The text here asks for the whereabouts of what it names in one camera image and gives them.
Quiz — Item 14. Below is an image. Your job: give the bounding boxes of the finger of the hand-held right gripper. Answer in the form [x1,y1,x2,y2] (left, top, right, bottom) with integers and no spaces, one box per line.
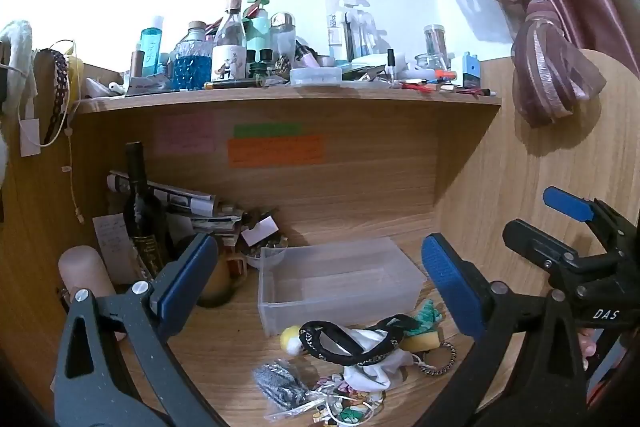
[542,186,627,252]
[501,219,582,279]

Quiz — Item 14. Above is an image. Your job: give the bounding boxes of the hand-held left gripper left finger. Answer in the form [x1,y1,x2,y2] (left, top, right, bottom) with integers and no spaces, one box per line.
[52,232,228,427]

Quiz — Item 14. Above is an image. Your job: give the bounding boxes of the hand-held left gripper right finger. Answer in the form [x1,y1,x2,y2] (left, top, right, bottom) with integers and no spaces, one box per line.
[415,233,588,427]

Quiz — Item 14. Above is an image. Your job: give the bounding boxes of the yellow green sponge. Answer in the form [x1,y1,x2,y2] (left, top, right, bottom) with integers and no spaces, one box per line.
[402,326,445,354]

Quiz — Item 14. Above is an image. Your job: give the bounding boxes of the beaded key ring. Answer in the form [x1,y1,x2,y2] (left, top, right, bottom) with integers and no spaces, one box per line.
[416,341,457,376]

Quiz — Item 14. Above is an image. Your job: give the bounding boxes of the clear plastic storage box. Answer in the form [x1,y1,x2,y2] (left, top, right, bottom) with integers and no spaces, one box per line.
[257,237,428,338]

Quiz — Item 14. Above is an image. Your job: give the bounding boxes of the white cloth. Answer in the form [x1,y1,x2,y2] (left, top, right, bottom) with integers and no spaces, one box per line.
[341,328,417,392]
[0,20,37,110]

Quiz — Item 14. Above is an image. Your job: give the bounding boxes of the yellow plush ball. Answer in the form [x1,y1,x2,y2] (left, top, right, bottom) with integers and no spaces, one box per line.
[279,326,307,356]

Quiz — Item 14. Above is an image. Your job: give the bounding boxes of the black headband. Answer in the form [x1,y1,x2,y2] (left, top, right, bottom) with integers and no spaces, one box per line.
[299,314,417,367]

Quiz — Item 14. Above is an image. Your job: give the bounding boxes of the plastic bag with grey item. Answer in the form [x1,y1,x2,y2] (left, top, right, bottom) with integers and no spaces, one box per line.
[252,358,327,424]

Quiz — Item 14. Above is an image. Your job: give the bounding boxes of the colourful sticker bundle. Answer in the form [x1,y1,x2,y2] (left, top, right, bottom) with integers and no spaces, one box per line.
[314,377,387,427]

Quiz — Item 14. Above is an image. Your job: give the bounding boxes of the person's right hand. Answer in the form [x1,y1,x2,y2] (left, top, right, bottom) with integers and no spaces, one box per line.
[578,329,601,373]

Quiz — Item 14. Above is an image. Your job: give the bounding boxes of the brown mug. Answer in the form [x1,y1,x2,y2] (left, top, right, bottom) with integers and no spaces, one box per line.
[196,251,249,309]

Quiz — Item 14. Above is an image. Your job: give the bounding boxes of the dark wine bottle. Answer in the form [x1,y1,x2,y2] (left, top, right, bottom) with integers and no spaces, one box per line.
[122,141,172,284]

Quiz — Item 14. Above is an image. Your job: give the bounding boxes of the small white bowl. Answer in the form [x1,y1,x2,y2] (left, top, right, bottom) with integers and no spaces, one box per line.
[244,243,289,271]

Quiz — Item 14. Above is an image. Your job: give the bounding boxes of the white note paper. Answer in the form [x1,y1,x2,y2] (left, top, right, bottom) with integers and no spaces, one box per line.
[92,214,132,284]

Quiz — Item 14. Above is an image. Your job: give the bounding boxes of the white card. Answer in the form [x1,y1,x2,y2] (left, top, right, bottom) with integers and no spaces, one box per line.
[241,215,279,248]

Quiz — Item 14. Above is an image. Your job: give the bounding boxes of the pink cylinder roll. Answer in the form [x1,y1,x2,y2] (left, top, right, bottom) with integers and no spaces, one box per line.
[58,245,127,343]

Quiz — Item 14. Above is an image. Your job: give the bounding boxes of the pink sticky note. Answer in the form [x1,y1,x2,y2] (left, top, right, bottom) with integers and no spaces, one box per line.
[154,113,217,156]

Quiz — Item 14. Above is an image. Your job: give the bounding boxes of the orange sticky note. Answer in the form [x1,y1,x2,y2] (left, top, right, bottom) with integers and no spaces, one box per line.
[227,134,326,169]

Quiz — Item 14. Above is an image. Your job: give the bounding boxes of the blue pencil sharpener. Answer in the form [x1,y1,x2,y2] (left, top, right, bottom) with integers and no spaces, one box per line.
[460,51,481,90]

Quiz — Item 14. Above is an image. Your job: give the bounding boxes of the green sticky note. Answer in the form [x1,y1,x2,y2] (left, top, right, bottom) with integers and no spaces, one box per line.
[233,122,304,139]

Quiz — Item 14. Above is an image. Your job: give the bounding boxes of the mauve curtain tieback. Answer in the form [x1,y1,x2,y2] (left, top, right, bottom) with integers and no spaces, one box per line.
[521,0,557,26]

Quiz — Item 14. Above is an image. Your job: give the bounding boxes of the black gold pen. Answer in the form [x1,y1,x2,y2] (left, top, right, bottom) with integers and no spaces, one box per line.
[204,78,262,90]

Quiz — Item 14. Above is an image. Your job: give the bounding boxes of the wooden shelf unit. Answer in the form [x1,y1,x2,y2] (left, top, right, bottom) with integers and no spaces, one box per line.
[0,47,640,427]

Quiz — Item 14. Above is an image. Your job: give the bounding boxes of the tall glass jar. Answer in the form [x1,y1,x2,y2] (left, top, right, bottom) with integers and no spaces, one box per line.
[423,24,447,58]

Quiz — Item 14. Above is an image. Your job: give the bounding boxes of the white paper tag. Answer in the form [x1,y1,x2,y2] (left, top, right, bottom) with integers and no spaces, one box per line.
[20,119,41,156]

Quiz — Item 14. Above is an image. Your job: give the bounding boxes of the glass bottle with blue beads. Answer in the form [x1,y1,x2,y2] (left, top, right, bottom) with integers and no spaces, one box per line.
[172,21,214,90]

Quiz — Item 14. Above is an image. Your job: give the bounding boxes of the patterned brown headband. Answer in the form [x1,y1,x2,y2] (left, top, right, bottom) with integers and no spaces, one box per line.
[37,49,69,146]

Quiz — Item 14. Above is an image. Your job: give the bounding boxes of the yellow ribbon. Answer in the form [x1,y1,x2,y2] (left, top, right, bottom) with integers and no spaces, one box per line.
[66,56,84,104]

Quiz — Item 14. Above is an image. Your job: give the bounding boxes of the blue liquid bottle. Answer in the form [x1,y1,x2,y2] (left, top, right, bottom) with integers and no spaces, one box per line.
[139,15,165,78]

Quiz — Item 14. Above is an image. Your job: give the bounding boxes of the flat clear plastic case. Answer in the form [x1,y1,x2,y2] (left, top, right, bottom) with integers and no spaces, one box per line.
[289,66,344,87]

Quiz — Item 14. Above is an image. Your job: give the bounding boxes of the clear bottle with cork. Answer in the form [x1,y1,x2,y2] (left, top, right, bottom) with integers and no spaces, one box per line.
[210,0,249,83]

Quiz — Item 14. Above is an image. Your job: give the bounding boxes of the mint green bottle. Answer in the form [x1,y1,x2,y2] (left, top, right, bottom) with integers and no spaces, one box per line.
[243,0,274,64]

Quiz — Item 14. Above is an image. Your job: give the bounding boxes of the clear bottle silver cap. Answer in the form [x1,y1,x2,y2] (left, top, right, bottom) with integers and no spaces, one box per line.
[270,11,299,68]

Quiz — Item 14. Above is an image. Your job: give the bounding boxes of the white hanging cloth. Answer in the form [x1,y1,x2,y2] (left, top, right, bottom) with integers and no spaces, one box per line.
[0,20,37,110]

